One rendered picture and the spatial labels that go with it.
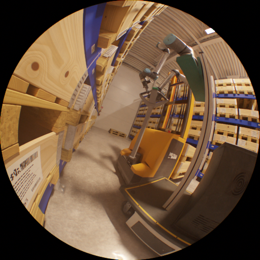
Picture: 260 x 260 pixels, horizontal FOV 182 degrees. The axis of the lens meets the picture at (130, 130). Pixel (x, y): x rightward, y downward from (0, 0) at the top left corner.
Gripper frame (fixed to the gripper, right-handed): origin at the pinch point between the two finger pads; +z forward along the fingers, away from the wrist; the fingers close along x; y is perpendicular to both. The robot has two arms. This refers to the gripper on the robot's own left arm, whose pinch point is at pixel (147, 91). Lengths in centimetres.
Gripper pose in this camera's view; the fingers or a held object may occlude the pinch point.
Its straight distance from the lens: 123.9
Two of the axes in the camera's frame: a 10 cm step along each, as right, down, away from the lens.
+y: -8.6, 1.8, 4.8
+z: 2.2, 9.8, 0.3
